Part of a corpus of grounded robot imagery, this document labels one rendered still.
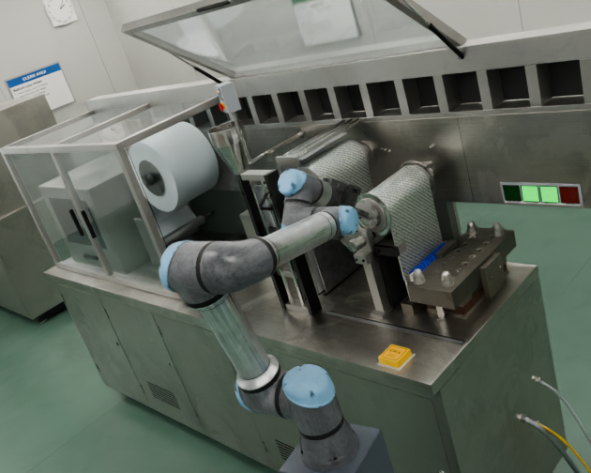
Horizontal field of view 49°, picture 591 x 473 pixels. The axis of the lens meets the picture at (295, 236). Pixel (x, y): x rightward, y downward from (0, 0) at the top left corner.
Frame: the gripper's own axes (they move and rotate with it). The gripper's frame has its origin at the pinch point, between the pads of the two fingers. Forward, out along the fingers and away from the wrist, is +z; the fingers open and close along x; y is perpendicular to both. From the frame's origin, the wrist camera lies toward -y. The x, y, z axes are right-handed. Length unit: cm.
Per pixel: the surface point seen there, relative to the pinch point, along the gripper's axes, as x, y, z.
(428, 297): -15.3, -19.7, 18.4
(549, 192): -40, 18, 33
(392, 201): -3.7, 7.2, 6.7
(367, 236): 3.0, -4.8, 6.3
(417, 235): -4.4, -0.1, 22.3
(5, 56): 552, 146, 63
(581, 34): -54, 53, 5
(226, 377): 79, -66, 28
